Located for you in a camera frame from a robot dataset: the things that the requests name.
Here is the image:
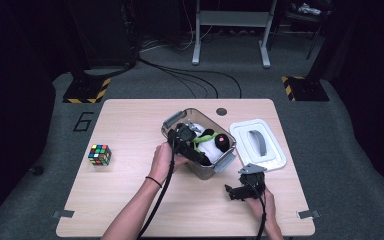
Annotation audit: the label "panda plush toy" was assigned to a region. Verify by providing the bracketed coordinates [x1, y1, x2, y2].
[188, 122, 231, 166]

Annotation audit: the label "dark cabinet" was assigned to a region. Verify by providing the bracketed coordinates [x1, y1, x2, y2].
[79, 0, 139, 69]

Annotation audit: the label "translucent grey storage box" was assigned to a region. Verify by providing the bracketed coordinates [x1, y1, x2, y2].
[160, 107, 238, 181]

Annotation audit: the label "black floor cable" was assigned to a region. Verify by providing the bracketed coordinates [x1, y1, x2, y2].
[138, 56, 243, 99]
[159, 68, 219, 100]

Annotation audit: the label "person's right hand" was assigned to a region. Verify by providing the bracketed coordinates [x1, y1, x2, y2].
[244, 188, 277, 228]

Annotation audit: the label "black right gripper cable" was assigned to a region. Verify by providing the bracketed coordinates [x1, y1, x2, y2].
[251, 184, 268, 240]

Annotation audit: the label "person's left hand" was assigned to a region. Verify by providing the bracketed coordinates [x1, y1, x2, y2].
[149, 141, 189, 186]

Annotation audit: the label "white crumpled cloth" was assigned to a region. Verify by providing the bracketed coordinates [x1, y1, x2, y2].
[296, 2, 323, 16]

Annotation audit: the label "black yellow striped stand base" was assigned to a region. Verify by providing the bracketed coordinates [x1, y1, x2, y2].
[281, 75, 330, 102]
[62, 77, 112, 104]

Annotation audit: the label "white floor cables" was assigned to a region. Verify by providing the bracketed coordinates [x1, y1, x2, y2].
[139, 19, 221, 53]

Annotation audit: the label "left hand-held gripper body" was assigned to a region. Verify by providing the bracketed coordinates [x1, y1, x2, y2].
[167, 121, 199, 156]

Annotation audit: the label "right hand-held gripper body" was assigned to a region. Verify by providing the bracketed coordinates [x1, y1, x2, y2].
[238, 163, 268, 200]

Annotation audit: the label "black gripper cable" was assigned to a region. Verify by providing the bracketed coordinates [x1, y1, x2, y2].
[251, 184, 268, 240]
[136, 133, 178, 240]

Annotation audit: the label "dark chair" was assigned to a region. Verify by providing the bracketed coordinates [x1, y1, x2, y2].
[273, 0, 329, 61]

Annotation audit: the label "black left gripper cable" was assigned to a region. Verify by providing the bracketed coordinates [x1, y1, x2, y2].
[136, 133, 178, 240]

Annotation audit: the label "white metal stand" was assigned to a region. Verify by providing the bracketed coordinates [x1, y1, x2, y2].
[191, 0, 279, 69]

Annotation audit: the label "colourful puzzle cube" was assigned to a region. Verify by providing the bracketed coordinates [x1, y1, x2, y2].
[87, 143, 113, 167]

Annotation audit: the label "grey tape piece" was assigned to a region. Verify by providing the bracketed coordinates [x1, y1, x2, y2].
[52, 209, 75, 219]
[296, 209, 321, 220]

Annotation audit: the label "white lid with grey handle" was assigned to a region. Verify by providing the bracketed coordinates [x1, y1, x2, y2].
[229, 118, 288, 173]

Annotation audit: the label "black wristband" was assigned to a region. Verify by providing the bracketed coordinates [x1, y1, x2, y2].
[144, 175, 163, 188]

